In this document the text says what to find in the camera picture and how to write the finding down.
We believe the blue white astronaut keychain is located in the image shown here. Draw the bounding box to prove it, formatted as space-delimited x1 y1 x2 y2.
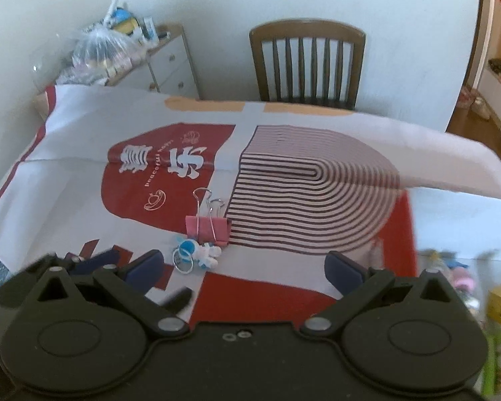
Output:
172 238 222 274

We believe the red cardboard box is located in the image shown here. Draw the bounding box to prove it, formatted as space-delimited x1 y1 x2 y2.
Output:
369 187 501 401

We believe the clear plastic bag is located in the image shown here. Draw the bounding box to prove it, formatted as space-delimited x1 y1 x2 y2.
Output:
30 24 147 90

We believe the white drawer cabinet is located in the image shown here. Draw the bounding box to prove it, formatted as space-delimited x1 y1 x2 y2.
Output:
107 24 200 100

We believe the red white patterned tablecloth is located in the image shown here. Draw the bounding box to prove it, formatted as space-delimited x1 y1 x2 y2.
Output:
0 86 501 321

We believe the pink binder clip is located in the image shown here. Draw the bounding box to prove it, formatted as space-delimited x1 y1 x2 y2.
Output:
184 187 231 248

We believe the brown wooden chair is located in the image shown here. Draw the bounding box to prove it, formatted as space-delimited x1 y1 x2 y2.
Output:
249 19 366 111

